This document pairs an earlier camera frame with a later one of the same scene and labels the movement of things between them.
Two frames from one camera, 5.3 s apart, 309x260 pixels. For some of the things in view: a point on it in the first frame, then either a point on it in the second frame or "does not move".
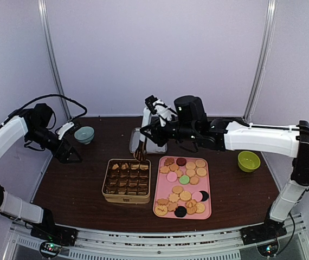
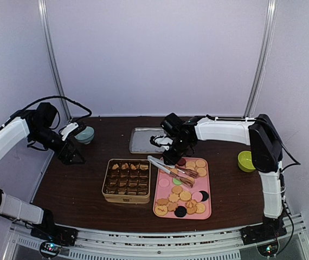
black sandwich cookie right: x=205 y=195 does not move
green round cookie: x=184 y=179 -> x=176 y=181
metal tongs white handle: x=141 y=151 -> x=175 y=171
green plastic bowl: x=248 y=161 does not move
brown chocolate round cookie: x=181 y=161 does not move
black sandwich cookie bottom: x=180 y=211 does not move
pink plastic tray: x=182 y=188 does not move
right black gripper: x=157 y=136 -> x=172 y=158
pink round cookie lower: x=197 y=196 does not move
